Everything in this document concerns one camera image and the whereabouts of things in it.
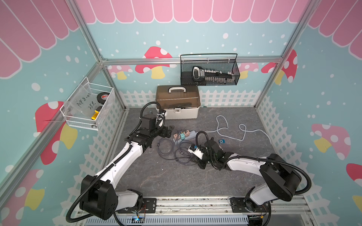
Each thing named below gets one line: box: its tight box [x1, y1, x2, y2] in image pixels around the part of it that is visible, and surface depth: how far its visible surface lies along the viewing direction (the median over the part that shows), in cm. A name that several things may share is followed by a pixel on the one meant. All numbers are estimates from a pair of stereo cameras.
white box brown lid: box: [155, 84, 201, 120], surface depth 105 cm
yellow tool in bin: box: [90, 105, 103, 121], surface depth 64 cm
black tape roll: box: [96, 91, 110, 105], surface depth 81 cm
